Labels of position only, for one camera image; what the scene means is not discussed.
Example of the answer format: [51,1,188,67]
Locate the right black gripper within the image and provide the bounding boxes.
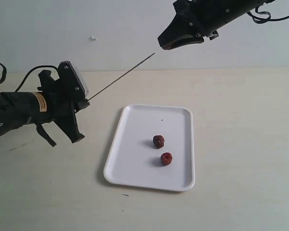
[158,0,238,50]

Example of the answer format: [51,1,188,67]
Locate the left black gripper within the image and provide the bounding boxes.
[14,70,90,147]

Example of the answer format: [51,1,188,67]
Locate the thin metal skewer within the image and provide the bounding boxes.
[87,52,156,102]

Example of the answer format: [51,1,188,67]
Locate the red date bottom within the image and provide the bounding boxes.
[160,153,173,166]

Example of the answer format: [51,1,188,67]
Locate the right grey black robot arm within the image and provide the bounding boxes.
[158,0,271,50]

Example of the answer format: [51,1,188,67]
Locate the left grey black robot arm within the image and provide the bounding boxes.
[0,70,90,147]

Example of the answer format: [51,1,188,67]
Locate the dark red date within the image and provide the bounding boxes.
[153,135,165,149]

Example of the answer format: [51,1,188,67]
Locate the white rectangular plastic tray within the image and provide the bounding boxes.
[104,104,196,192]

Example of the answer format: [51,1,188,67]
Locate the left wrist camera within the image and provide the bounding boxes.
[58,61,89,102]

